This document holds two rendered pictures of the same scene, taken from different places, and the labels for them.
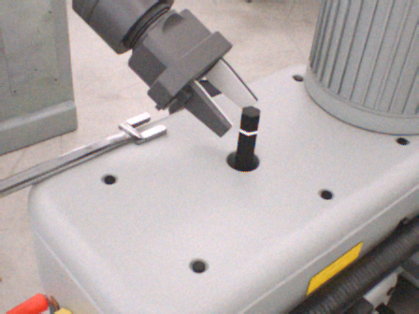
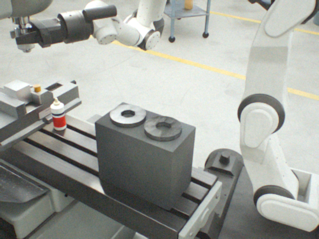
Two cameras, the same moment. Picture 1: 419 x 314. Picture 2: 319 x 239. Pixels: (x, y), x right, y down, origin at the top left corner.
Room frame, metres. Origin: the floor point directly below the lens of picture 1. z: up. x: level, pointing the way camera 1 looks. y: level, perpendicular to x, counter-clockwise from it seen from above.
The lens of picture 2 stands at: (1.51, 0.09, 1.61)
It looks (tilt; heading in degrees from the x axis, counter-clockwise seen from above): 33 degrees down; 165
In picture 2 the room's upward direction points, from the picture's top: 2 degrees clockwise
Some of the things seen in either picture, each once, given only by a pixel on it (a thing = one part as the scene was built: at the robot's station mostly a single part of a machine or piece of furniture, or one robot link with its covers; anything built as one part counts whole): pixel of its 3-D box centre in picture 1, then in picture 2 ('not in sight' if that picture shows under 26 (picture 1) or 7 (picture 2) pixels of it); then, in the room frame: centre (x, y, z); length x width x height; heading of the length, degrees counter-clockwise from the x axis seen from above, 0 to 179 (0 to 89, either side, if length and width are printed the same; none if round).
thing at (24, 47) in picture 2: not in sight; (24, 38); (0.49, -0.04, 1.23); 0.05 x 0.05 x 0.05
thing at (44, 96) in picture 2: not in sight; (32, 91); (0.40, -0.05, 1.01); 0.12 x 0.06 x 0.04; 44
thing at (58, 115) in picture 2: not in sight; (58, 113); (0.49, 0.02, 0.98); 0.04 x 0.04 x 0.11
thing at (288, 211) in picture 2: not in sight; (289, 195); (0.72, 0.79, 0.68); 0.21 x 0.20 x 0.13; 54
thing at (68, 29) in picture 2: not in sight; (56, 31); (0.46, 0.05, 1.24); 0.13 x 0.12 x 0.10; 20
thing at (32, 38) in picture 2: not in sight; (28, 39); (0.52, -0.02, 1.24); 0.06 x 0.02 x 0.03; 110
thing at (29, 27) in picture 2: not in sight; (23, 27); (0.49, -0.04, 1.26); 0.05 x 0.05 x 0.01
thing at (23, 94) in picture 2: not in sight; (18, 93); (0.44, -0.09, 1.03); 0.06 x 0.05 x 0.06; 44
